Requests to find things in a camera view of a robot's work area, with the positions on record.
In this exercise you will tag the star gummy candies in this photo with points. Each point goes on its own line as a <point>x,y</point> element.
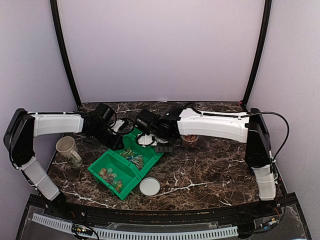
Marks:
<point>111,177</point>

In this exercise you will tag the scooped star gummies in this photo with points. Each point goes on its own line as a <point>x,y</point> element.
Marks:
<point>190,141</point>

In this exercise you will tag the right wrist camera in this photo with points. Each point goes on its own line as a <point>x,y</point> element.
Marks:
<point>146,121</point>

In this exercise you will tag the white jar lid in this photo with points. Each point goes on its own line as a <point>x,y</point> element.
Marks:
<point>149,186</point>

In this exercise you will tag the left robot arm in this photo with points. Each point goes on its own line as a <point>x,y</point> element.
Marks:
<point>26,126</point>

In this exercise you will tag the clear plastic jar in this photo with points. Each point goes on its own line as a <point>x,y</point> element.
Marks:
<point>190,141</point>

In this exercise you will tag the green three-compartment bin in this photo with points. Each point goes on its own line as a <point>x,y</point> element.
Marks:
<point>126,171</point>

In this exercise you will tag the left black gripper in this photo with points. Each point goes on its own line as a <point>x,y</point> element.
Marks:
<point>114,144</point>

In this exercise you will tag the wrapped colourful candies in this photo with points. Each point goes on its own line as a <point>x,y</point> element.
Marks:
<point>133,157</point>

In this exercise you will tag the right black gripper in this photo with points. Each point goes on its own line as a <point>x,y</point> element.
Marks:
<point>168,148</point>

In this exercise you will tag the left black frame post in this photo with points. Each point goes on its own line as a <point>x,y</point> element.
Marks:
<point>63,51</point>

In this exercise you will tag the black frame post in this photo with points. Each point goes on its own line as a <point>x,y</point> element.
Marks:
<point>63,51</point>
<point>258,53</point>

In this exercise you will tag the beige ceramic mug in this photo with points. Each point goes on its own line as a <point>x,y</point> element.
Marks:
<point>67,147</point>

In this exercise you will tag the right black frame post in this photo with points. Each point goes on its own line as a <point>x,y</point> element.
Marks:
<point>258,53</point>

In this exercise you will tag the white slotted cable duct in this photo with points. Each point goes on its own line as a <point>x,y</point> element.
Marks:
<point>123,231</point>

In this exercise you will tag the black front rail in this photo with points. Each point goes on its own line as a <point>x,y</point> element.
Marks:
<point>182,206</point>

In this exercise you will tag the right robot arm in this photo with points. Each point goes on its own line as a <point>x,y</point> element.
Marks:
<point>246,128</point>

